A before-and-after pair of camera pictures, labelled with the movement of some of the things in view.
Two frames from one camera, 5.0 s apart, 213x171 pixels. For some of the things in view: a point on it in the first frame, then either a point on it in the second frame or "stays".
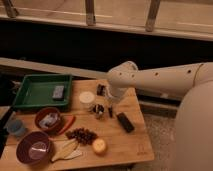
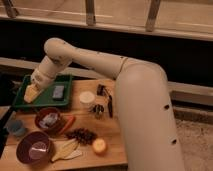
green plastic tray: x=37 y=90 stays
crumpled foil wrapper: x=49 y=120 stays
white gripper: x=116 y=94 → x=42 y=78
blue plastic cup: x=16 y=128 stays
